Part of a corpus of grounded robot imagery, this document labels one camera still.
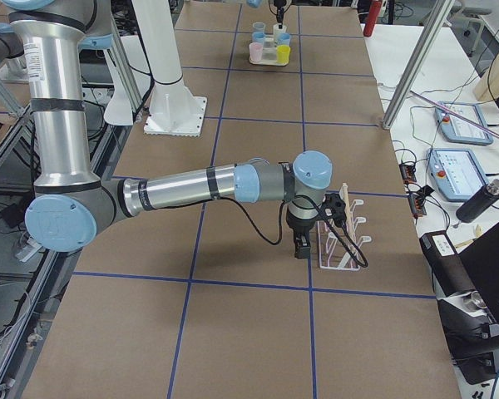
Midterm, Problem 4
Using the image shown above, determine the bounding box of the black insulated bottle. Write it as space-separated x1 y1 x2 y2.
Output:
456 179 499 223

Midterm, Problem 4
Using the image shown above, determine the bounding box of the white wire cup rack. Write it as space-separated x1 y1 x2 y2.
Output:
316 183 372 271

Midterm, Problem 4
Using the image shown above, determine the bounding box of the yellow plastic cup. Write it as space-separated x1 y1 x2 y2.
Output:
276 45 291 66

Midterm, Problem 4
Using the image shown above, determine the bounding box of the white plastic cup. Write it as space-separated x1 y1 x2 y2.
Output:
273 23 287 41

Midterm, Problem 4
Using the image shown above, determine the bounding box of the green handled reach grabber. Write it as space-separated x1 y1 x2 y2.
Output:
407 90 499 162

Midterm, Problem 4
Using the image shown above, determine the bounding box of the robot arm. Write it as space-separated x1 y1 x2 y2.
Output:
7 1 332 259

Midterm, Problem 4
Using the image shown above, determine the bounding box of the white plastic tray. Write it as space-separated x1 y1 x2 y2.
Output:
249 37 286 67

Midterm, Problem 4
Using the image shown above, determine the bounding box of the aluminium frame post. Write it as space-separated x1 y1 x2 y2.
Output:
382 0 455 130

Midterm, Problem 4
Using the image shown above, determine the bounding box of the teach pendant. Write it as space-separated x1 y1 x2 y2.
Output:
427 148 489 203
435 101 493 145

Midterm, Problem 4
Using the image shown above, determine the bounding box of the grey office chair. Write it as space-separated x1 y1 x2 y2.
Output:
455 0 499 56

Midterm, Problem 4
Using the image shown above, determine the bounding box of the grey plastic cup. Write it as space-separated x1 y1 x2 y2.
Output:
252 22 266 33

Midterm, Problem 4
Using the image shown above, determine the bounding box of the light blue cup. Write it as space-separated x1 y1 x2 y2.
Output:
276 32 291 46
252 32 265 44

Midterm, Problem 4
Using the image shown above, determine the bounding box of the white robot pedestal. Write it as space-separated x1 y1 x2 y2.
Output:
104 1 207 136

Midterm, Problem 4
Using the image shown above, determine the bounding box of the red bottle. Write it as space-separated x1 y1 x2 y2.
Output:
363 0 383 37

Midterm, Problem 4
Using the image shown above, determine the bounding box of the far teach pendant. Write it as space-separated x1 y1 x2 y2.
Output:
435 101 493 145

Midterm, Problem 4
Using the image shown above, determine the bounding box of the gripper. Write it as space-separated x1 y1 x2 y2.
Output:
273 0 286 24
286 210 320 259

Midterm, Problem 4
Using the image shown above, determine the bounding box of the near teach pendant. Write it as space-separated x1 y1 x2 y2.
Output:
427 148 489 203

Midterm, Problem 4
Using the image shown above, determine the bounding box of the black label box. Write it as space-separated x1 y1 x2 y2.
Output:
419 230 477 299

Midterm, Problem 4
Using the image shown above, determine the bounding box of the pink plastic cup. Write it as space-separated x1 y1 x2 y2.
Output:
249 42 264 63

